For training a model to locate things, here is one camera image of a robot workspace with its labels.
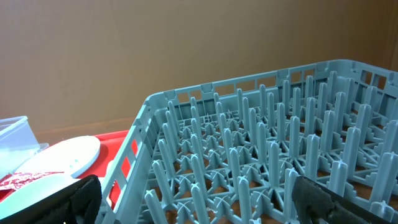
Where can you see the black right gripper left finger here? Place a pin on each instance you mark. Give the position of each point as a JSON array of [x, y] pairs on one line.
[[56, 198]]

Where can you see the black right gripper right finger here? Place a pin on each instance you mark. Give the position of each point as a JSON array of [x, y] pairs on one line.
[[314, 202]]

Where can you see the light blue plate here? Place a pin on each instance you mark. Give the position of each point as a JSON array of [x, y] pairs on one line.
[[59, 166]]

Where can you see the grey dishwasher rack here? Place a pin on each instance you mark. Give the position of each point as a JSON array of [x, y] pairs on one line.
[[231, 150]]

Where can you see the red plastic tray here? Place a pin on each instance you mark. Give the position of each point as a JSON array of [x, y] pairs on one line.
[[109, 147]]

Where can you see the clear plastic bin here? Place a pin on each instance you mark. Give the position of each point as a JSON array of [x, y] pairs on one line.
[[18, 144]]

